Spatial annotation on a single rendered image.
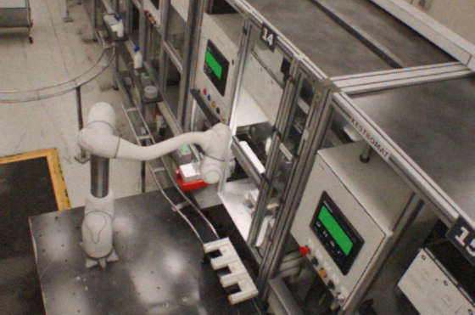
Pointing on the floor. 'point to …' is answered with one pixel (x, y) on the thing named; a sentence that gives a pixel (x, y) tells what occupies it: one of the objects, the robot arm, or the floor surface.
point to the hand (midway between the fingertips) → (202, 159)
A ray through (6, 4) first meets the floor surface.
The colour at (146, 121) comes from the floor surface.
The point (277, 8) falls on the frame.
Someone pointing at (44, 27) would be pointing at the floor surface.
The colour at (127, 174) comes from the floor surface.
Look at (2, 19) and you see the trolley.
